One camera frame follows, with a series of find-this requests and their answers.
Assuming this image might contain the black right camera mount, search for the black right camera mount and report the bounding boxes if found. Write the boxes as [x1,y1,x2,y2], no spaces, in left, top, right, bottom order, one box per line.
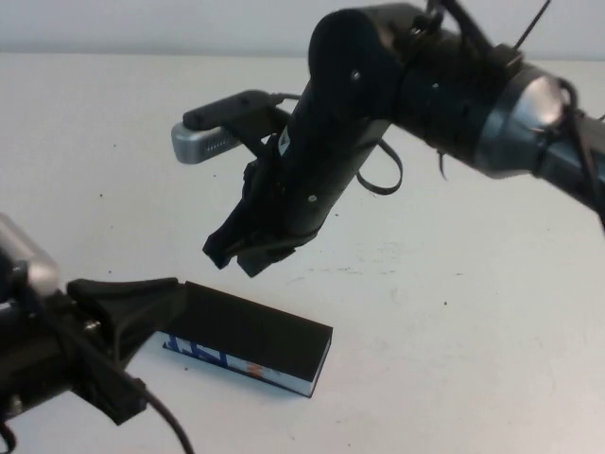
[234,91,295,163]

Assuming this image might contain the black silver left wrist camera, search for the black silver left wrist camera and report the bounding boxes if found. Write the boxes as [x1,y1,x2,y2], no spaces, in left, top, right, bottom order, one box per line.
[0,211,62,298]

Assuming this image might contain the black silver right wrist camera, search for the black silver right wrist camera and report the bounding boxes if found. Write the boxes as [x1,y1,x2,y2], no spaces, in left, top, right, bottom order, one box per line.
[169,88,287,166]

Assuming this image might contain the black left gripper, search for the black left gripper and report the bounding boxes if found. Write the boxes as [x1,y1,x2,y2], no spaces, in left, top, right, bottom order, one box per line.
[44,276,189,428]

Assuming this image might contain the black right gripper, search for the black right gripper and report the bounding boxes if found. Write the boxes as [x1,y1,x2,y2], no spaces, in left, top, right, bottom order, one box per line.
[202,120,387,279]

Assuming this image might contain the black strap loop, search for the black strap loop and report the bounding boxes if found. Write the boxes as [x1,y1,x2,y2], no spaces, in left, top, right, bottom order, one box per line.
[355,138,405,196]

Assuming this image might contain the black glasses case box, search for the black glasses case box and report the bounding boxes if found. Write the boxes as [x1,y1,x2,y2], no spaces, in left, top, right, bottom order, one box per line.
[162,281,334,398]

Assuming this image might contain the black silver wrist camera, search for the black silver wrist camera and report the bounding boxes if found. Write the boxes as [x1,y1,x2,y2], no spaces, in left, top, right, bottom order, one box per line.
[169,88,287,166]
[0,211,62,298]

